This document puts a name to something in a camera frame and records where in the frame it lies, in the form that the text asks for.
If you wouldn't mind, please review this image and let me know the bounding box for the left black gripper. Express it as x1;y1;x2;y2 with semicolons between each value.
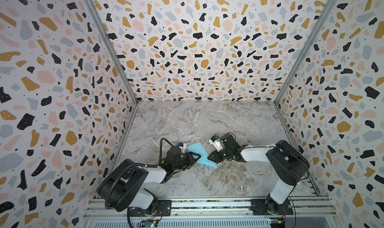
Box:
171;151;200;172

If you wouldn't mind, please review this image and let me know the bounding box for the light blue paper sheet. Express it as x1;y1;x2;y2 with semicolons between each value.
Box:
188;142;217;167

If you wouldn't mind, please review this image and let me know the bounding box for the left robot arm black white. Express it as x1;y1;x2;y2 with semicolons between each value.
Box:
97;143;202;216

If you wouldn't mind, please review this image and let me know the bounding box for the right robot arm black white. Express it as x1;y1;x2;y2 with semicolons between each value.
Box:
208;133;310;214

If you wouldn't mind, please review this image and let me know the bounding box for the left green circuit board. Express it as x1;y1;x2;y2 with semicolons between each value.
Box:
138;219;159;228

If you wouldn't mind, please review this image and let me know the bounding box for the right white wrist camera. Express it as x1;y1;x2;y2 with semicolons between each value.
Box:
209;135;223;151

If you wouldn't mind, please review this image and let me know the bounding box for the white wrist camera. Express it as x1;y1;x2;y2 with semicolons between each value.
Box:
177;142;188;153
209;135;223;151

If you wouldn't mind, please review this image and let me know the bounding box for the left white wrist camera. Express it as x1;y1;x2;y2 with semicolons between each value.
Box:
177;142;188;153

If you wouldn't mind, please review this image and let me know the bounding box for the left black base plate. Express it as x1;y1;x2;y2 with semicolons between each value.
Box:
129;200;172;218

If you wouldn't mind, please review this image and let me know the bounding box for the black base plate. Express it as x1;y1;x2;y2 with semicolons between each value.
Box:
250;199;294;216
129;200;172;218

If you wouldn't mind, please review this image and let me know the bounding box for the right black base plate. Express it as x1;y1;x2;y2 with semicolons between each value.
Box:
250;199;294;216

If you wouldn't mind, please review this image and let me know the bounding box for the right circuit board with wires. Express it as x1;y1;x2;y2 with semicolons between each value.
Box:
269;218;286;228

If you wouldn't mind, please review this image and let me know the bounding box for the left black corrugated cable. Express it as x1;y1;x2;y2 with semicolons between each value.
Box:
104;137;176;208

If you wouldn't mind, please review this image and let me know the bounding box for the aluminium front rail frame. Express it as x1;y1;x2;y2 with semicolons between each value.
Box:
81;197;343;228

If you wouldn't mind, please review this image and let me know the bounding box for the left aluminium corner post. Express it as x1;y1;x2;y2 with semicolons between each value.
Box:
76;0;139;105

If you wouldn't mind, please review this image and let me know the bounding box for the aluminium corner post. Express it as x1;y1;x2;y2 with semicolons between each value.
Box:
76;0;139;105
274;0;344;105

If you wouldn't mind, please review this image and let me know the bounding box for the right aluminium corner post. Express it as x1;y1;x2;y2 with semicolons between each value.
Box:
274;0;344;105

